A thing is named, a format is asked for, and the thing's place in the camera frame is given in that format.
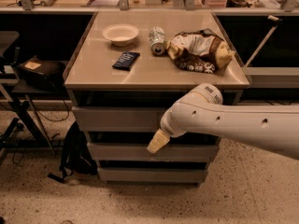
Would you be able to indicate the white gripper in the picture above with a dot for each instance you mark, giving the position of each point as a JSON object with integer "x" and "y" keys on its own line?
{"x": 167, "y": 129}

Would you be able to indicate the grey top drawer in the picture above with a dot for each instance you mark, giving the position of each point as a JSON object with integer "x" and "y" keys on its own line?
{"x": 118, "y": 119}

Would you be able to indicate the grey drawer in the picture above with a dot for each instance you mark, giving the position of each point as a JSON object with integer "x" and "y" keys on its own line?
{"x": 152, "y": 175}
{"x": 118, "y": 119}
{"x": 139, "y": 152}

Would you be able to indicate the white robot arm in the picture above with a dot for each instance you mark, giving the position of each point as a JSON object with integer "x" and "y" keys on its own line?
{"x": 274, "y": 128}

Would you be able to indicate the grey middle drawer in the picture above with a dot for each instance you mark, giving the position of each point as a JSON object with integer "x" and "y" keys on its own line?
{"x": 139, "y": 152}

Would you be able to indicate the grey bottom drawer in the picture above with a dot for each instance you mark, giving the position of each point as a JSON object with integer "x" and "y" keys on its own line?
{"x": 152, "y": 175}

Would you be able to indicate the grey drawer cabinet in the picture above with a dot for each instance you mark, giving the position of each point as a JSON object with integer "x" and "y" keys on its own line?
{"x": 152, "y": 82}

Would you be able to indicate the dark blue snack packet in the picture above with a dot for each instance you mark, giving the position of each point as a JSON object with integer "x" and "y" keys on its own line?
{"x": 126, "y": 60}

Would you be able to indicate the black backpack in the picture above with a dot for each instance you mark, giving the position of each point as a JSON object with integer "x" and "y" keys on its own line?
{"x": 75, "y": 158}

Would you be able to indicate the brown chip bag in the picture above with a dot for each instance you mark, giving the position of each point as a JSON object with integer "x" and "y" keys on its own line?
{"x": 201, "y": 51}

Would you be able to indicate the green soda can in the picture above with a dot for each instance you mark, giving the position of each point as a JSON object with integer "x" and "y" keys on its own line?
{"x": 157, "y": 41}

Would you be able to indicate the white bowl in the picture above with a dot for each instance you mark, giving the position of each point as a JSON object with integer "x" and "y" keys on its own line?
{"x": 120, "y": 34}

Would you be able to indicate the black bag on stand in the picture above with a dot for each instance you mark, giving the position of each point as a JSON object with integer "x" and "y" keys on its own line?
{"x": 43, "y": 75}

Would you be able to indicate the black folding stand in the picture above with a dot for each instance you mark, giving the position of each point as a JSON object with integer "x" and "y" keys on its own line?
{"x": 26, "y": 112}

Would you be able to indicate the white cane with handle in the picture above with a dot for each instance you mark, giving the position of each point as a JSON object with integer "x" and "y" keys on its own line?
{"x": 276, "y": 22}

